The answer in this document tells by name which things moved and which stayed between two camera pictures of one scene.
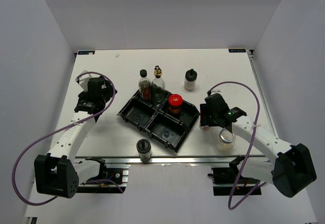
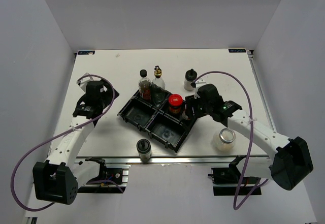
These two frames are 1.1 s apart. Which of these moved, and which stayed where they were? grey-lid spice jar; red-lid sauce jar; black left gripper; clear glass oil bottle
Moved: grey-lid spice jar
Stayed: black left gripper; red-lid sauce jar; clear glass oil bottle
